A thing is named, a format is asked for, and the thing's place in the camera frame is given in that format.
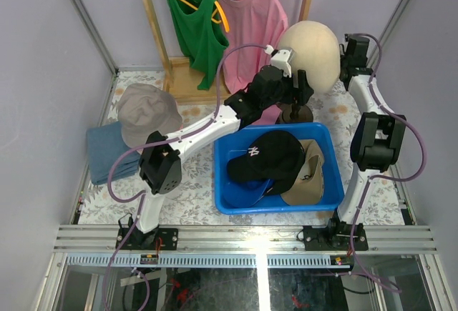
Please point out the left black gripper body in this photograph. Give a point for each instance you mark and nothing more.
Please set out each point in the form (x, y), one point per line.
(298, 89)

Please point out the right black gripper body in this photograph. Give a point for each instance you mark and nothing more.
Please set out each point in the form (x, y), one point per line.
(343, 62)

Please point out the beige mannequin head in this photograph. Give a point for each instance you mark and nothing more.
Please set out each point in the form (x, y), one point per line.
(317, 52)

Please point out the black baseball cap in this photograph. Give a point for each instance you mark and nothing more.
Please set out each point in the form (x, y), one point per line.
(276, 155)

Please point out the blue plastic bin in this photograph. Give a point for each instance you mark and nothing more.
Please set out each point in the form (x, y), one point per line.
(234, 145)

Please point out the grey bucket hat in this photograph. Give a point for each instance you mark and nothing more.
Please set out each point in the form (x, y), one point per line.
(144, 109)

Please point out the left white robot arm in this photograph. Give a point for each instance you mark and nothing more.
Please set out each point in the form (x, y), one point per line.
(163, 155)

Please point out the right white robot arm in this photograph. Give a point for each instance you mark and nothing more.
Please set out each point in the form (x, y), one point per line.
(374, 148)

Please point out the pink t-shirt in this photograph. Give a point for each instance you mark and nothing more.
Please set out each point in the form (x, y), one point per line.
(251, 22)

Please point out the khaki hat in bin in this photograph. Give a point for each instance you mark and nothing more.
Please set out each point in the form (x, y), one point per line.
(308, 186)

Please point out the green tank top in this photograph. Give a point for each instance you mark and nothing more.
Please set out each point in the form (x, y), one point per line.
(201, 40)

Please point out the wooden clothes rack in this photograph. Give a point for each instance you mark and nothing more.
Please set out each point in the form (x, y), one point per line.
(180, 80)

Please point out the blue cap in bin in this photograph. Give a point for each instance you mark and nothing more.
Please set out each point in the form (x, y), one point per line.
(245, 194)

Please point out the folded blue cloth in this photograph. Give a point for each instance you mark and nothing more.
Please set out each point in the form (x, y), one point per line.
(104, 146)

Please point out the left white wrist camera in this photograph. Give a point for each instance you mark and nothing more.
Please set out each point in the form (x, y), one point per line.
(281, 59)

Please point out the aluminium rail base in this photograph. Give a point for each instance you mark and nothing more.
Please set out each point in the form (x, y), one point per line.
(200, 246)

